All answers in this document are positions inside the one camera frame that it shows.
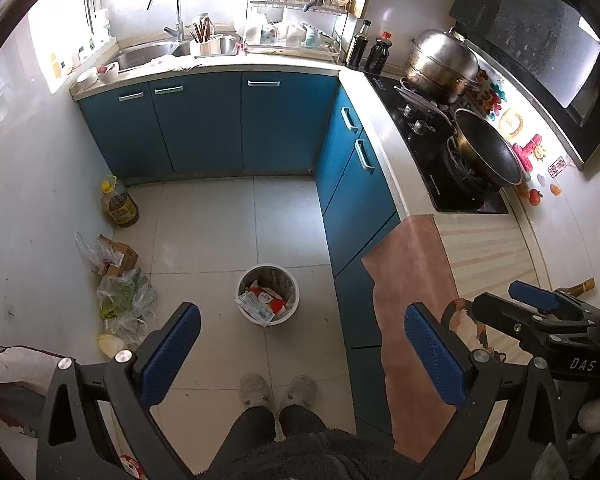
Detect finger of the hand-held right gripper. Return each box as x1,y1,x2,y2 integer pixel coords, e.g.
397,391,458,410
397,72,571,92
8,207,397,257
472,292,600,357
509,280,600,321

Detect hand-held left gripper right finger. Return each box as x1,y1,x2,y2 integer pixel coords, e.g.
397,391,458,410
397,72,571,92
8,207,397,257
404,301,577,480

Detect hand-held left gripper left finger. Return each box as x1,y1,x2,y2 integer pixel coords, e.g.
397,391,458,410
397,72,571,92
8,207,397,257
35,301,202,480

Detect grey white toothpaste box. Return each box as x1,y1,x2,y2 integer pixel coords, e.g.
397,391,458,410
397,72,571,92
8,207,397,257
236,292,276,326

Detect red white plastic bag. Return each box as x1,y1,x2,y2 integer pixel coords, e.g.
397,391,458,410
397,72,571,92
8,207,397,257
249,284,288,317

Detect white round trash bin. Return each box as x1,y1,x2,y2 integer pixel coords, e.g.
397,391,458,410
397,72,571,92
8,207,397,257
236,263,301,328

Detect person's right forearm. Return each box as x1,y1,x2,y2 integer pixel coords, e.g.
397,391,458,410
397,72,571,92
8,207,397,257
535,394,600,480

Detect pale yellow bowl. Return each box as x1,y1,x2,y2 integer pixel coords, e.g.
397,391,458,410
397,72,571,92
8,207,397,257
97,332,127,361

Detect wooden cutting board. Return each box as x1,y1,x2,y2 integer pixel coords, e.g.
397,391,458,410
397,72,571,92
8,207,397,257
432,210,556,466

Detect plastic bag of green vegetables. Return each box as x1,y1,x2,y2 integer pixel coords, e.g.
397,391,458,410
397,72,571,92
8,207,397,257
96,268,158,333

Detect pink mat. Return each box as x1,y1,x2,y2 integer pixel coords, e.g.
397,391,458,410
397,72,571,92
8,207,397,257
361,214,476,466

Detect grey fuzzy slipper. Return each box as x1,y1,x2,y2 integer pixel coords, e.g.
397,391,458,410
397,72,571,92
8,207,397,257
240,374,272,409
279,374,319,411

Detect person's left leg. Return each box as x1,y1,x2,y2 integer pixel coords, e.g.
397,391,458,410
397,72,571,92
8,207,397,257
214,405,281,463

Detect person's leg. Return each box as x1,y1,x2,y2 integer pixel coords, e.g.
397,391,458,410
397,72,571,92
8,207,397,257
214,405,281,463
279,404,327,436

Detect brown cardboard box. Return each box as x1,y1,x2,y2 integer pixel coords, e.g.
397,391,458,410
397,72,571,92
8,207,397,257
99,234,140,277

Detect red white packet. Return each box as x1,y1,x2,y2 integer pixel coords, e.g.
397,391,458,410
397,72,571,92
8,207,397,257
117,452,147,480

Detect clear plastic bag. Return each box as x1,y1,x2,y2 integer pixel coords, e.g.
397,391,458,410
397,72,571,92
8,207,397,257
76,231,112,275

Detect person's right leg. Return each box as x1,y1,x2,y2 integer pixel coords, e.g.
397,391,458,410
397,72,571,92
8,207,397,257
279,404,327,436

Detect black wok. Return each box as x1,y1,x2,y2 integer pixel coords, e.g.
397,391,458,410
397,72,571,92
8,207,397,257
450,107,527,192

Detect cooking oil bottle yellow cap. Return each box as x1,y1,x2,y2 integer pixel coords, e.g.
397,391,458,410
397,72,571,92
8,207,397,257
101,175,140,228

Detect person's legs and slippers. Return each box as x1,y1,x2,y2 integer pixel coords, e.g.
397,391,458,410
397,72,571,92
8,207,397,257
195,425,422,480

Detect black gas stove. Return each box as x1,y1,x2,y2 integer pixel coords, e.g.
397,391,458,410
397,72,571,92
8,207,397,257
365,72,510,215

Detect glass pot lid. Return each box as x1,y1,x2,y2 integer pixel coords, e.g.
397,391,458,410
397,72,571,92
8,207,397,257
394,84,453,122

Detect blue three-door kitchen cabinet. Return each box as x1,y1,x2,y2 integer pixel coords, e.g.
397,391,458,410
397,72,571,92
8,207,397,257
76,70,341,181

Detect large steel pot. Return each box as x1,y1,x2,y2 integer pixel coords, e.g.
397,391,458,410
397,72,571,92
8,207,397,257
404,28,481,106

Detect black range hood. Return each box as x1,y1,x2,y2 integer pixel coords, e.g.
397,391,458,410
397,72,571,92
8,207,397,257
447,0,600,171

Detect squat dark bottle red cap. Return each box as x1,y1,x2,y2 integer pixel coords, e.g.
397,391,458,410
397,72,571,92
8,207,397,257
365,31,395,74

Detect steel kitchen sink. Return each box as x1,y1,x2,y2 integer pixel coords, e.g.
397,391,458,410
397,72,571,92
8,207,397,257
112,40,191,72

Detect tall dark glass bottle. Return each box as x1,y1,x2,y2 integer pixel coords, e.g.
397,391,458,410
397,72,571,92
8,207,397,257
346,20,373,69

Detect steel utensil holder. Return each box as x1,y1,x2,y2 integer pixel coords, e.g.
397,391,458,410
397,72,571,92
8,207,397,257
190,15,224,57

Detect white plastic bottle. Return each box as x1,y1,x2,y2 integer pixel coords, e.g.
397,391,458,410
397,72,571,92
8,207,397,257
92,9,112,46

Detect chrome faucet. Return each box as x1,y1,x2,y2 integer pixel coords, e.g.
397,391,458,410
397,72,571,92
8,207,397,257
146,0,186,43

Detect metal dish rack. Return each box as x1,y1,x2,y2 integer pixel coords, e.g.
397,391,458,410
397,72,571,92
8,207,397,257
244,0,352,57

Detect colourful wall stickers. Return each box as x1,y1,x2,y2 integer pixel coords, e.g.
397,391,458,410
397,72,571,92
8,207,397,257
472,67,583,208

